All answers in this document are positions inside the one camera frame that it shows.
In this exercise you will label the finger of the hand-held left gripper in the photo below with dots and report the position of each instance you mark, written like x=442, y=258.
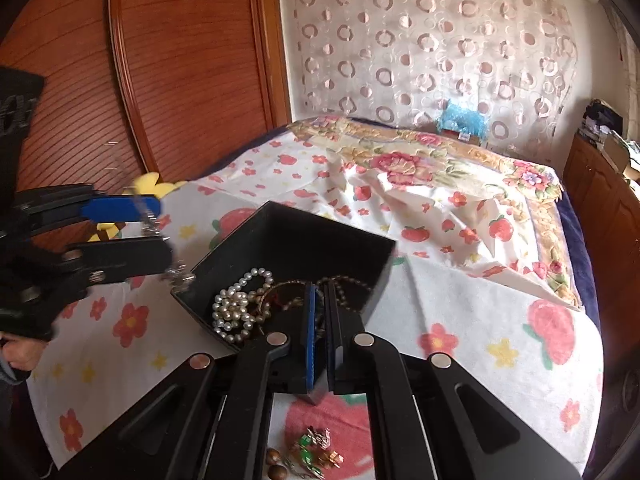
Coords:
x=120, y=207
x=125, y=260

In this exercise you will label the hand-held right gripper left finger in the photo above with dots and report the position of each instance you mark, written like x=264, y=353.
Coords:
x=311, y=340

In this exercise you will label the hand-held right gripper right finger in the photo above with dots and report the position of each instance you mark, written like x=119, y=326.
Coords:
x=345, y=360

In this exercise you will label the black jewelry box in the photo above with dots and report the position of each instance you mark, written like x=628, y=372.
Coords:
x=300, y=240

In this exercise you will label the person's left hand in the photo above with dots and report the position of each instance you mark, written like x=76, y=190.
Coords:
x=22, y=352

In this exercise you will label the yellow plush toy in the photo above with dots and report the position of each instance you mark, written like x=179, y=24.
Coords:
x=152, y=183

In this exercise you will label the gold earring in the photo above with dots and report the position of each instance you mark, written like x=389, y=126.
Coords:
x=331, y=458

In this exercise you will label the strawberry print sheet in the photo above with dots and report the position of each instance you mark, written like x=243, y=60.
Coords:
x=475, y=310

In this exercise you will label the wooden wardrobe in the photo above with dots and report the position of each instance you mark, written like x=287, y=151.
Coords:
x=190, y=60

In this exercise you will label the floral blanket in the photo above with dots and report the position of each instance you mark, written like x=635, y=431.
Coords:
x=400, y=160

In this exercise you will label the dark blue bedsheet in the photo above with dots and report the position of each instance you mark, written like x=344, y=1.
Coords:
x=575, y=240

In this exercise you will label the blue plastic bag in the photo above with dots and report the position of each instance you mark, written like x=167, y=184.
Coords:
x=460, y=120

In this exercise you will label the wooden cabinet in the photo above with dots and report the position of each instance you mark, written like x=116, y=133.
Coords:
x=600, y=195

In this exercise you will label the cardboard box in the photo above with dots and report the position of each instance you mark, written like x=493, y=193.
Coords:
x=620, y=152

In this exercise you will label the dark bag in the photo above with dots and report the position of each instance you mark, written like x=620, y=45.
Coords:
x=602, y=117

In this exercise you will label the circle pattern wall curtain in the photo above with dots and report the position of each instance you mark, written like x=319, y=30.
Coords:
x=425, y=50

